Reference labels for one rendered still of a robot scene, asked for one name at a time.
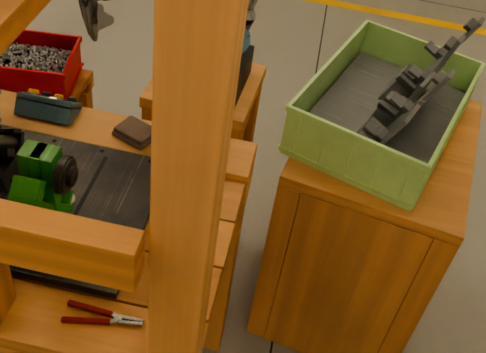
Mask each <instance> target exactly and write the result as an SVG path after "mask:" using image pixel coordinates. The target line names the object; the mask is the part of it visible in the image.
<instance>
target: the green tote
mask: <svg viewBox="0 0 486 353"><path fill-rule="evenodd" d="M427 43H428V42H427V41H424V40H422V39H419V38H416V37H414V36H411V35H408V34H406V33H403V32H400V31H397V30H394V29H392V28H389V27H386V26H384V25H381V24H378V23H376V22H373V21H370V20H365V21H364V22H363V23H362V24H361V26H360V27H359V28H358V29H357V30H356V31H355V32H354V33H353V34H352V35H351V37H350V38H349V39H348V40H347V41H346V42H345V43H344V44H343V45H342V46H341V47H340V49H339V50H337V52H335V54H334V55H332V57H331V58H330V59H329V60H328V61H327V62H326V63H325V64H324V65H323V66H322V68H321V69H320V70H319V71H318V72H317V73H316V74H315V75H314V76H313V77H312V79H311V80H310V81H309V82H308V83H307V84H306V85H305V86H304V87H303V88H302V89H301V90H300V91H299V92H298V93H297V94H296V95H295V96H294V97H293V99H292V100H291V101H290V102H289V103H288V104H287V105H286V109H285V111H287V114H286V121H285V125H284V129H283V134H282V138H281V143H280V144H279V145H278V148H279V151H280V153H283V154H284V155H286V156H288V157H290V158H293V159H295V160H297V161H300V162H302V163H304V164H306V165H308V166H311V167H312V168H314V169H317V170H319V171H321V172H323V173H326V174H328V175H330V176H332V177H335V178H337V179H339V180H341V181H343V182H345V183H347V184H350V185H352V186H354V187H356V188H359V189H361V190H363V191H365V192H368V193H370V194H371V195H374V196H376V197H379V198H380V199H382V200H385V201H387V202H389V203H391V204H394V205H396V206H398V207H400V208H403V209H404V210H407V211H411V210H413V209H414V206H415V205H416V203H417V201H418V199H419V196H420V195H421V193H422V191H423V189H424V188H425V185H426V184H427V181H428V179H429V178H430V175H431V173H432V171H433V169H434V168H435V166H436V164H437V162H438V160H439V158H440V156H441V154H442V152H443V150H444V148H445V147H446V145H447V143H448V141H449V139H450V137H451V135H452V133H453V131H454V129H455V127H456V125H457V124H458V122H459V119H460V118H461V115H462V114H463V112H464V109H465V108H466V106H467V104H468V102H469V99H470V97H471V95H472V92H473V90H474V88H475V85H476V84H477V81H478V79H479V76H480V75H481V73H482V70H483V69H484V67H485V65H486V63H484V62H482V61H479V60H476V59H473V58H471V57H468V56H465V55H463V54H460V53H457V52H454V53H453V55H452V56H451V57H450V59H449V60H448V61H447V62H446V64H445V66H444V67H443V68H442V70H443V71H444V72H445V73H446V74H448V73H449V72H450V71H451V70H452V69H454V70H455V71H456V73H455V75H454V76H453V77H452V79H451V80H450V81H449V82H447V83H446V84H447V85H450V86H452V87H455V88H458V89H460V90H463V91H465V92H466V94H465V95H464V97H463V99H462V101H461V103H460V105H459V107H458V108H457V110H456V113H455V114H454V116H453V118H452V120H451V122H450V124H449V125H448V127H447V129H446V131H445V133H444V135H443V136H442V138H441V140H440V142H439V144H438V146H437V148H436V149H435V152H434V153H433V155H432V157H431V159H430V161H429V163H425V162H423V161H421V160H418V159H416V158H413V157H411V156H408V155H407V154H405V153H402V152H400V151H397V150H395V149H393V148H390V147H388V146H386V145H383V144H381V143H378V142H376V141H374V140H371V139H370V138H367V137H365V136H362V135H360V134H357V133H356V132H352V131H351V130H349V129H346V128H344V127H341V126H339V125H337V124H334V123H332V122H330V121H327V120H325V119H322V118H320V117H319V116H315V115H314V114H311V113H309V112H310V110H311V109H312V108H313V107H314V106H315V104H316V103H317V102H318V101H319V100H320V99H321V98H322V97H323V96H324V94H325V93H326V92H327V91H328V89H329V88H330V87H331V86H332V85H333V84H334V82H335V81H337V79H338V78H339V77H340V76H341V75H342V74H343V72H344V71H345V70H346V69H347V67H348V66H349V65H350V64H351V63H352V62H353V61H354V60H355V59H356V57H357V56H358V55H359V54H360V53H361V51H362V52H364V53H366V54H369V55H372V56H375V57H377V58H379V59H382V60H385V61H388V62H390V63H392V64H395V65H398V66H400V67H403V68H404V67H405V66H406V65H407V64H410V65H411V66H413V65H414V64H415V65H416V66H418V67H419V68H420V69H421V70H422V71H424V70H425V69H426V68H427V67H429V66H430V65H431V64H432V63H433V62H434V61H435V60H436V58H435V57H434V56H433V55H432V54H430V53H429V52H428V51H427V50H426V49H425V48H424V47H425V46H426V45H427Z"/></svg>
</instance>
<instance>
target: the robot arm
mask: <svg viewBox="0 0 486 353"><path fill-rule="evenodd" d="M78 1H79V5H80V10H81V13H82V18H83V20H84V23H85V27H86V30H87V32H88V35H89V36H90V37H91V38H92V40H93V41H97V39H98V31H99V30H101V29H103V28H105V27H108V26H109V25H112V24H113V23H114V17H113V16H112V15H109V14H107V13H106V12H104V8H103V5H102V4H101V3H98V1H100V0H78ZM103 1H108V0H103ZM256 3H257V0H249V4H248V10H247V20H246V26H245V32H244V42H243V48H242V54H243V53H244V52H245V51H246V50H247V48H248V47H249V45H250V32H249V29H250V28H251V26H252V23H253V22H254V20H255V18H256V14H255V10H254V7H255V5H256Z"/></svg>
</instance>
